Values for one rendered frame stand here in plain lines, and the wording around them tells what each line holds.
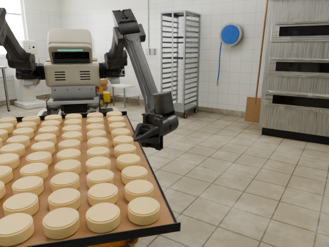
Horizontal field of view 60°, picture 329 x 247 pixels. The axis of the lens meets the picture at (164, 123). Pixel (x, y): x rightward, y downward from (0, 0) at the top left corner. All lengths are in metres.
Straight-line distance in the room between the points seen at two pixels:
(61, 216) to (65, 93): 1.16
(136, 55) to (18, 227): 0.74
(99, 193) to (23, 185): 0.14
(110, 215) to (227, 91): 5.11
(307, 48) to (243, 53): 1.52
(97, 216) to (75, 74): 1.19
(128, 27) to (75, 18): 6.67
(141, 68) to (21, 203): 0.65
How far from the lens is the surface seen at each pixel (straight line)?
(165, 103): 0.85
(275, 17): 4.20
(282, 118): 4.25
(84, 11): 7.53
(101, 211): 0.45
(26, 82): 1.62
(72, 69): 1.57
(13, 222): 0.47
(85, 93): 1.56
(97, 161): 0.60
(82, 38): 1.53
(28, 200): 0.51
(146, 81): 0.99
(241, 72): 5.36
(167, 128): 0.83
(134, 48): 1.06
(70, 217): 0.45
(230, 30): 5.28
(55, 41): 1.52
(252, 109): 5.09
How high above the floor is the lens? 1.23
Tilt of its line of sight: 15 degrees down
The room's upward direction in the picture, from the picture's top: straight up
